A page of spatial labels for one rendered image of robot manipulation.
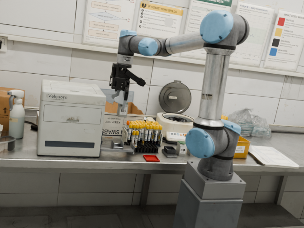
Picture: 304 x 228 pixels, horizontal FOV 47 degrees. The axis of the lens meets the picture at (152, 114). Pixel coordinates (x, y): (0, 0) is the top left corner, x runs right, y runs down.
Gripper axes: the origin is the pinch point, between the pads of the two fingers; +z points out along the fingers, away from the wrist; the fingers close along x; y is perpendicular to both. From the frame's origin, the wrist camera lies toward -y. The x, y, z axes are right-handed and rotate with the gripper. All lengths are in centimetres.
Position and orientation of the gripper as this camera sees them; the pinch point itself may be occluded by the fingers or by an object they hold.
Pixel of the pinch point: (122, 106)
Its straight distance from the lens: 165.9
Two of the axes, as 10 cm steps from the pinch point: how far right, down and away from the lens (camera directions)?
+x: 2.7, 2.7, -9.2
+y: -9.5, -0.7, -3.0
